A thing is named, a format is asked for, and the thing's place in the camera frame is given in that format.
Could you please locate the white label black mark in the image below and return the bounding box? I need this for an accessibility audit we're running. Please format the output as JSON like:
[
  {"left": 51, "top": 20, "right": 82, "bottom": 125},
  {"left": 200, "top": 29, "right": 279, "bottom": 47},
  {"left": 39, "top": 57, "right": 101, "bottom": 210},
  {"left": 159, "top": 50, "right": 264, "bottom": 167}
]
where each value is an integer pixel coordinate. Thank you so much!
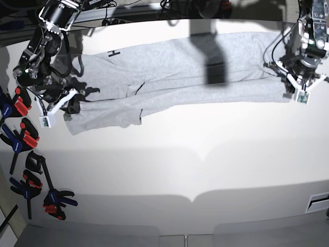
[{"left": 305, "top": 192, "right": 328, "bottom": 214}]

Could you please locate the blue red clamp upper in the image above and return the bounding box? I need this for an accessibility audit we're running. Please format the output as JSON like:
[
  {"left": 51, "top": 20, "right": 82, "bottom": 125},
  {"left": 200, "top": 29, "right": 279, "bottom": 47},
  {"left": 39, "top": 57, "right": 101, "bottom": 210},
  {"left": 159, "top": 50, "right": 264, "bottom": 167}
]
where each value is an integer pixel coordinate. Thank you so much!
[{"left": 1, "top": 86, "right": 31, "bottom": 125}]

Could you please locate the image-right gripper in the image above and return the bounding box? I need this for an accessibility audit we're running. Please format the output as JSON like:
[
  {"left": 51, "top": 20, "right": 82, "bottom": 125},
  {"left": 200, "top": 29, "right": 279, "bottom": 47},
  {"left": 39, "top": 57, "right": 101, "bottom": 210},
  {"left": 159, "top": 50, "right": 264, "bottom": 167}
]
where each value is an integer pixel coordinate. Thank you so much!
[{"left": 264, "top": 55, "right": 328, "bottom": 98}]

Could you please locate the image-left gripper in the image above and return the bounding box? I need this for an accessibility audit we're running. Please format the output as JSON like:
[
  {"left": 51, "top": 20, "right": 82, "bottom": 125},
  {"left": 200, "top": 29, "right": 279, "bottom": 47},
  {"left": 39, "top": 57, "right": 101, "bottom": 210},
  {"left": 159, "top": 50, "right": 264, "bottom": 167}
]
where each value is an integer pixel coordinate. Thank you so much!
[{"left": 30, "top": 83, "right": 87, "bottom": 115}]

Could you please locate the grey T-shirt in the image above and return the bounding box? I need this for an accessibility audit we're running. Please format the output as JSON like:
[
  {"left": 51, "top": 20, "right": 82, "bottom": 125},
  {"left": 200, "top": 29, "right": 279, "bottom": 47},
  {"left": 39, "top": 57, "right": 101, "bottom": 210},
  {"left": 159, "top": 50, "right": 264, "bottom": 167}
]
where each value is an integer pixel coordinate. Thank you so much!
[{"left": 64, "top": 32, "right": 287, "bottom": 135}]

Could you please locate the black strip left edge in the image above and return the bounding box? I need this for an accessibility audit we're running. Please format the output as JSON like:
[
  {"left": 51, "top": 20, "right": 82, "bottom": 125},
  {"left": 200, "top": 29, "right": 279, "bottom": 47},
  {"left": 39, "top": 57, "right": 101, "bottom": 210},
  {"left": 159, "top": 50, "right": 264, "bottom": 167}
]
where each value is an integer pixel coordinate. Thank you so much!
[{"left": 0, "top": 205, "right": 18, "bottom": 232}]

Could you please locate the long bar clamp black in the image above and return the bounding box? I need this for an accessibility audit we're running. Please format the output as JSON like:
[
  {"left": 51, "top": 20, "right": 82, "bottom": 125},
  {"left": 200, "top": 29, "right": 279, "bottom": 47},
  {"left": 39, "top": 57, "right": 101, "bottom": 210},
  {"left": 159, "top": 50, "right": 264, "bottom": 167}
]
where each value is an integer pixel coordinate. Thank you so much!
[{"left": 25, "top": 151, "right": 78, "bottom": 221}]

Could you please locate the blue red clamp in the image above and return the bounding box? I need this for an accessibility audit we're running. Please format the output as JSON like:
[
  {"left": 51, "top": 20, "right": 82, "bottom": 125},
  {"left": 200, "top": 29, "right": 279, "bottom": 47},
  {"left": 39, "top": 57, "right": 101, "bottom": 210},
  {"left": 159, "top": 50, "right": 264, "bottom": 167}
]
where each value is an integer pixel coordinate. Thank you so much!
[
  {"left": 9, "top": 169, "right": 43, "bottom": 220},
  {"left": 1, "top": 117, "right": 40, "bottom": 175},
  {"left": 1, "top": 86, "right": 31, "bottom": 125}
]

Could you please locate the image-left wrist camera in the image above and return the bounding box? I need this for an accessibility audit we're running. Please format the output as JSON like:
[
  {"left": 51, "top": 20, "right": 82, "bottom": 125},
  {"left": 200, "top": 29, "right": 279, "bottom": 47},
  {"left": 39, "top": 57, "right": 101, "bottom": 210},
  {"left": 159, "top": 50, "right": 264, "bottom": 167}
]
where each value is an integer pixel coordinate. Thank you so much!
[{"left": 39, "top": 115, "right": 57, "bottom": 128}]

